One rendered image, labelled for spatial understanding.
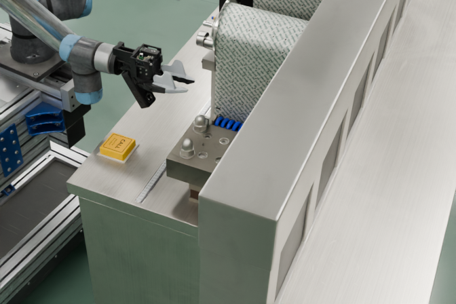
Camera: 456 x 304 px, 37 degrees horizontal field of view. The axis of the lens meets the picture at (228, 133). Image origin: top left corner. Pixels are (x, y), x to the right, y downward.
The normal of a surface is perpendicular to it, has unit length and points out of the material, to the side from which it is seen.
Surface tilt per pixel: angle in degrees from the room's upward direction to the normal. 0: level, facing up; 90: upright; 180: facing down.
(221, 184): 0
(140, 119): 0
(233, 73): 90
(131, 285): 90
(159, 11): 0
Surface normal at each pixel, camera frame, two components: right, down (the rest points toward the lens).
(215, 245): -0.39, 0.59
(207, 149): 0.04, -0.76
